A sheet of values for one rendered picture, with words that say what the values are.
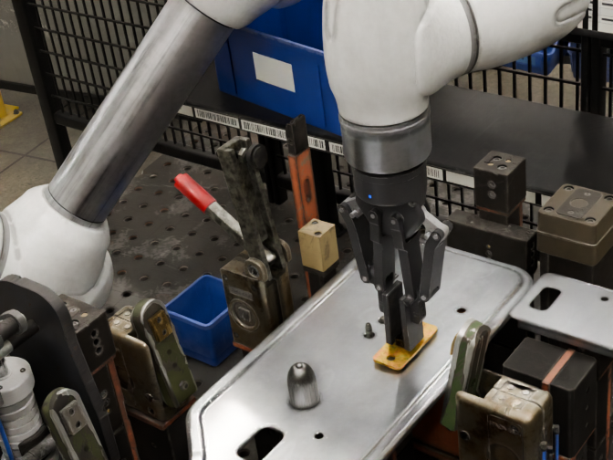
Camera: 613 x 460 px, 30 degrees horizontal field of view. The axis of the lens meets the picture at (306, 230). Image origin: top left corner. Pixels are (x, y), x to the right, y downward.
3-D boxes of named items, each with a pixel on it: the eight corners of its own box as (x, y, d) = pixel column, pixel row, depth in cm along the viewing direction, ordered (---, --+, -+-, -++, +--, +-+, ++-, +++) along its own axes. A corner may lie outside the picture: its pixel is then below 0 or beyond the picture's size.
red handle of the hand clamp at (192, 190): (264, 267, 134) (168, 180, 137) (258, 277, 136) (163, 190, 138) (285, 249, 137) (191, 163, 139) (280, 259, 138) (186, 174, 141)
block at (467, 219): (530, 419, 160) (526, 241, 144) (455, 392, 167) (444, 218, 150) (539, 406, 162) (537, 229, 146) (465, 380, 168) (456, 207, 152)
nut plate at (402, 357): (400, 371, 125) (399, 362, 125) (370, 360, 127) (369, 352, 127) (439, 329, 131) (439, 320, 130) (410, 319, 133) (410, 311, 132)
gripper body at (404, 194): (443, 148, 116) (448, 224, 121) (374, 131, 120) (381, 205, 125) (403, 182, 111) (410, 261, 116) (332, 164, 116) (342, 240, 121)
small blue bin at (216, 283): (216, 372, 177) (207, 328, 172) (170, 353, 182) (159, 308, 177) (260, 334, 184) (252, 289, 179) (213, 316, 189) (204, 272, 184)
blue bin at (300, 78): (350, 141, 165) (341, 58, 158) (214, 89, 185) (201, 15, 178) (425, 96, 174) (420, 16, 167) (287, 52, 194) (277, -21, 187)
